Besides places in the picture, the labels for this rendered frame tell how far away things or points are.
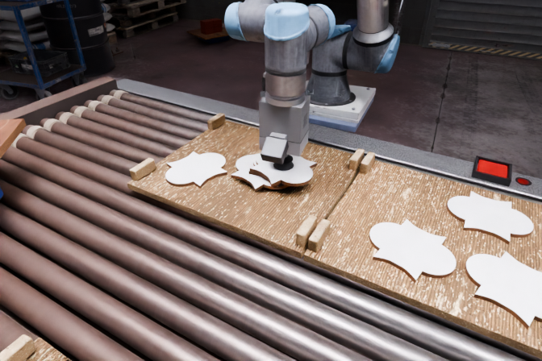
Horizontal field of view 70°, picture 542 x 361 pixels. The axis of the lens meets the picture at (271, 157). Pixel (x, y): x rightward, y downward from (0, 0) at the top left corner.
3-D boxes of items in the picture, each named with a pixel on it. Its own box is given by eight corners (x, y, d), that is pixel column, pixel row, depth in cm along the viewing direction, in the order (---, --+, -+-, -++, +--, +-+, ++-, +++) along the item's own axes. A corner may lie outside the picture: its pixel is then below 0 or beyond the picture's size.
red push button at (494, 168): (477, 163, 92) (479, 159, 91) (506, 170, 89) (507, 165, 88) (475, 176, 87) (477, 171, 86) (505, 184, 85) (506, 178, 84)
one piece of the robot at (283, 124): (243, 93, 66) (247, 172, 74) (294, 100, 63) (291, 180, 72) (268, 70, 75) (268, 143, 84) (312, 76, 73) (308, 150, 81)
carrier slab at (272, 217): (223, 124, 108) (223, 118, 107) (364, 163, 91) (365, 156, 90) (127, 188, 82) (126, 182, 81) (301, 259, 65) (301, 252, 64)
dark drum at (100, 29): (88, 58, 458) (68, -23, 411) (127, 64, 437) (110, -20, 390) (45, 73, 413) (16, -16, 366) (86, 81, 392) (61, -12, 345)
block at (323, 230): (321, 229, 69) (322, 217, 68) (331, 232, 69) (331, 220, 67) (306, 250, 65) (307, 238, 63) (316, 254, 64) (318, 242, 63)
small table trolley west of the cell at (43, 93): (40, 77, 402) (9, -18, 353) (97, 89, 374) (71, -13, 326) (-19, 99, 354) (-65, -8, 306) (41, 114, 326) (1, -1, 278)
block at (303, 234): (308, 224, 70) (309, 212, 69) (318, 227, 70) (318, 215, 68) (293, 244, 66) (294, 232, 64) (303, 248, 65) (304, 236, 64)
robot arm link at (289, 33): (319, 3, 66) (298, 12, 60) (315, 65, 72) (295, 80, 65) (279, -1, 69) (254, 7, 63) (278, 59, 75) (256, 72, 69)
